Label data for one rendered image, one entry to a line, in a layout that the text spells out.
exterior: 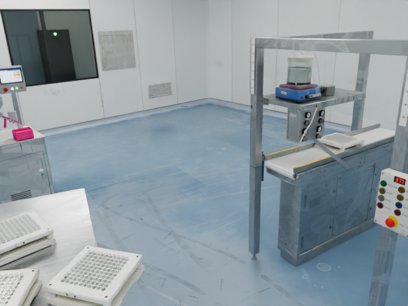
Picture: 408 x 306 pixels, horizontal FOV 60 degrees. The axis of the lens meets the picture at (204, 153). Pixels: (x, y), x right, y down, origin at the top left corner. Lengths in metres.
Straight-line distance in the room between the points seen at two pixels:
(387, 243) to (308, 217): 0.84
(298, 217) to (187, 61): 5.74
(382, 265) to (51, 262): 1.51
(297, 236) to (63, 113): 4.98
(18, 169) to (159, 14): 4.68
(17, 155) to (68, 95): 3.17
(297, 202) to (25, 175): 2.47
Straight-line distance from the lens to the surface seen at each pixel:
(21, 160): 3.65
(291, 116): 2.17
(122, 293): 1.31
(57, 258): 1.61
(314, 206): 2.65
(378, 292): 2.09
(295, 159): 2.52
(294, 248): 2.71
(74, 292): 1.29
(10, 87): 3.90
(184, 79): 7.79
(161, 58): 7.44
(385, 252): 1.95
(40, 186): 3.77
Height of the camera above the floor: 1.70
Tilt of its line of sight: 20 degrees down
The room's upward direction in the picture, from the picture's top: 2 degrees counter-clockwise
